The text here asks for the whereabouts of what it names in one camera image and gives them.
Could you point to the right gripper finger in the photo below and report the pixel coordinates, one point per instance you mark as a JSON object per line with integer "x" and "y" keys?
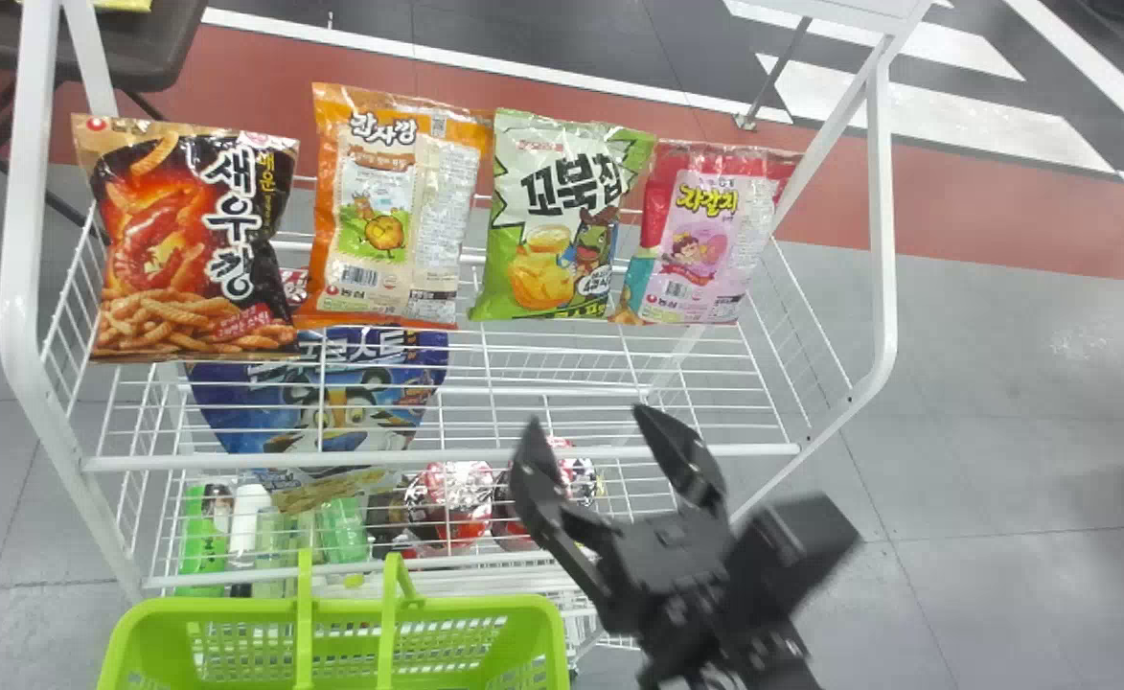
{"x": 691, "y": 465}
{"x": 547, "y": 494}

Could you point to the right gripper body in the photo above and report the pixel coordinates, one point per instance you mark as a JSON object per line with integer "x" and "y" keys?
{"x": 676, "y": 570}

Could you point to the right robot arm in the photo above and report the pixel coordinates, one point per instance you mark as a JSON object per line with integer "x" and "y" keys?
{"x": 734, "y": 661}

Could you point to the red noodle cup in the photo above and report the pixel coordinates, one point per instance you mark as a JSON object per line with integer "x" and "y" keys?
{"x": 581, "y": 479}
{"x": 451, "y": 503}

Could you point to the green bottle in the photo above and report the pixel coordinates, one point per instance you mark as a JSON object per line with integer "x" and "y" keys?
{"x": 203, "y": 537}
{"x": 343, "y": 532}

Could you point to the pink and red snack packet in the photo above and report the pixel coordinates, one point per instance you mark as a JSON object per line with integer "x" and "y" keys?
{"x": 705, "y": 240}

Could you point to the blue cereal bag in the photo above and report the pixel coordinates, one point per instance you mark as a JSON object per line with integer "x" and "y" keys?
{"x": 332, "y": 393}

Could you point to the green basket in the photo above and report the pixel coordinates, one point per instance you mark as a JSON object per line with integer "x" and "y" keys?
{"x": 332, "y": 642}

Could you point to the green snack packet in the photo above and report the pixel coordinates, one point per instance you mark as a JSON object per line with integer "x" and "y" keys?
{"x": 552, "y": 220}

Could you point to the white bottle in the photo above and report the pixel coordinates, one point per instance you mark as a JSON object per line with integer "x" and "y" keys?
{"x": 249, "y": 522}

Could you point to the orange snack packet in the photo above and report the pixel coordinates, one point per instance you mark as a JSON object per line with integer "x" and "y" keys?
{"x": 389, "y": 201}

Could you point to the black and red snack packet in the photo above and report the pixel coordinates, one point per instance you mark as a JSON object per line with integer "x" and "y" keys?
{"x": 188, "y": 240}

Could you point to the dark side table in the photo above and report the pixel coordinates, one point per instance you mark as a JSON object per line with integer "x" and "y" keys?
{"x": 140, "y": 43}

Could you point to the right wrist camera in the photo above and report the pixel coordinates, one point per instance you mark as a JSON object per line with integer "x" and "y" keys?
{"x": 791, "y": 556}

